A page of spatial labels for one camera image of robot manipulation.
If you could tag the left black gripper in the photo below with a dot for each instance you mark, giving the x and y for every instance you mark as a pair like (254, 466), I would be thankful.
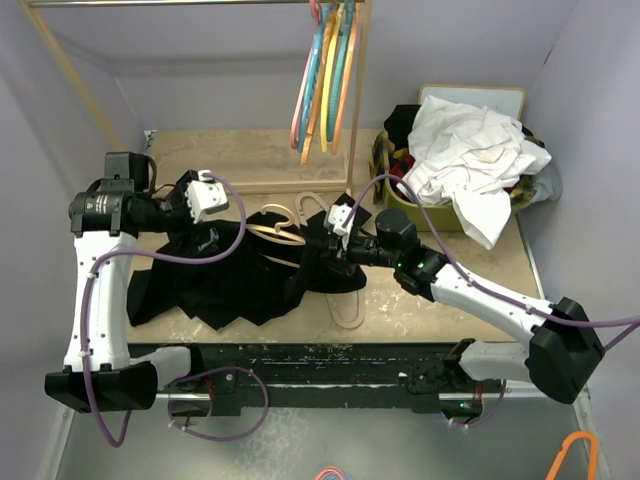
(179, 193)

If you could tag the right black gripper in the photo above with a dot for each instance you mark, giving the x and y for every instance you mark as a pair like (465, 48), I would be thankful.
(339, 250)

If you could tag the beige plastic hanger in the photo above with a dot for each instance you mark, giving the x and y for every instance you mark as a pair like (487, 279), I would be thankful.
(276, 236)

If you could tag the black shirt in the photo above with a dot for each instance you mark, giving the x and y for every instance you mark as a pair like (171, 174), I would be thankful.
(243, 285)

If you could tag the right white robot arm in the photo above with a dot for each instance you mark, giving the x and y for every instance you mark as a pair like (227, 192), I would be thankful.
(552, 345)

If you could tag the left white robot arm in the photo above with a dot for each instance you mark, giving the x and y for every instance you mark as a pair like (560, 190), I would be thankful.
(107, 218)

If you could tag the white shirt pile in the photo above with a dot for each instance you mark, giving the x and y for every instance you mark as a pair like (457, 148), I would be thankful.
(468, 157)

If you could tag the yellow plastic hanger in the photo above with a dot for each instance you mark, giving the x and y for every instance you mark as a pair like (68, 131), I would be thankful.
(335, 24)

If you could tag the blue plastic hanger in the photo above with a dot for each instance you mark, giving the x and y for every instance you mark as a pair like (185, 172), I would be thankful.
(311, 76)

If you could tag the pink hanger on floor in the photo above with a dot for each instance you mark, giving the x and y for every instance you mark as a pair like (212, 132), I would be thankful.
(332, 473)

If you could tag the teal plastic hanger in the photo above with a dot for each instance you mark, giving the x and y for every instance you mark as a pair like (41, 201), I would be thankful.
(339, 67)

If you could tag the pink plastic hanger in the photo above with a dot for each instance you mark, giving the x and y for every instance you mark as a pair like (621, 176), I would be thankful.
(316, 14)

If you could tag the wooden clothes rack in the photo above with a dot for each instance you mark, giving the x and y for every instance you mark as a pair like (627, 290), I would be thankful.
(216, 82)

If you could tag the grey cloth behind basket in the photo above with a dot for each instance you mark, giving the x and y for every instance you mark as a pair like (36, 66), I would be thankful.
(547, 185)

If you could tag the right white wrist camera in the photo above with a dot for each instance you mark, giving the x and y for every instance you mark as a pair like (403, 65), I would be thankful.
(337, 220)

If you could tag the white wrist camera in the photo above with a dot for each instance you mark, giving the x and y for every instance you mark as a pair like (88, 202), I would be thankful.
(337, 220)
(205, 196)

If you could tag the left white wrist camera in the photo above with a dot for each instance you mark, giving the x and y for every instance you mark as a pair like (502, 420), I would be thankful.
(205, 196)

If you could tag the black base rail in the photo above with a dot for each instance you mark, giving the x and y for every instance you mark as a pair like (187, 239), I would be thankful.
(421, 377)

